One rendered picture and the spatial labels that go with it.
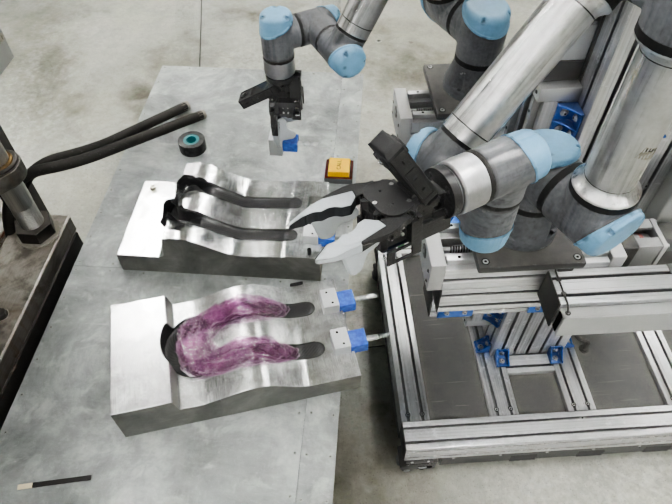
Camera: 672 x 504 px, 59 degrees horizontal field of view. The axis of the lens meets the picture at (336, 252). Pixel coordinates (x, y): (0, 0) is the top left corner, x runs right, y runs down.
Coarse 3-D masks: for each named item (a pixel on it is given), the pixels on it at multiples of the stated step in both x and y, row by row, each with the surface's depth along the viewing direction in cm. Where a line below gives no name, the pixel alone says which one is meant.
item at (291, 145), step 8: (272, 136) 158; (296, 136) 160; (272, 144) 158; (280, 144) 158; (288, 144) 158; (296, 144) 158; (304, 144) 159; (312, 144) 159; (272, 152) 160; (280, 152) 160
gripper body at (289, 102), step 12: (300, 72) 144; (276, 84) 142; (288, 84) 144; (300, 84) 144; (276, 96) 146; (288, 96) 147; (300, 96) 146; (276, 108) 147; (288, 108) 148; (300, 108) 147
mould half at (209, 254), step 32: (160, 192) 158; (192, 192) 148; (256, 192) 155; (288, 192) 154; (320, 192) 154; (128, 224) 151; (160, 224) 151; (256, 224) 148; (128, 256) 145; (160, 256) 144; (192, 256) 143; (224, 256) 142; (256, 256) 141; (288, 256) 140
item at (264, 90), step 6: (258, 84) 148; (264, 84) 147; (270, 84) 145; (246, 90) 149; (252, 90) 148; (258, 90) 146; (264, 90) 145; (270, 90) 145; (276, 90) 145; (240, 96) 149; (246, 96) 148; (252, 96) 146; (258, 96) 146; (264, 96) 146; (270, 96) 146; (240, 102) 148; (246, 102) 148; (252, 102) 148; (258, 102) 148
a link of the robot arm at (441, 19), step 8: (424, 0) 154; (432, 0) 147; (440, 0) 145; (448, 0) 145; (456, 0) 145; (424, 8) 155; (432, 8) 150; (440, 8) 148; (448, 8) 147; (432, 16) 153; (440, 16) 150; (440, 24) 152
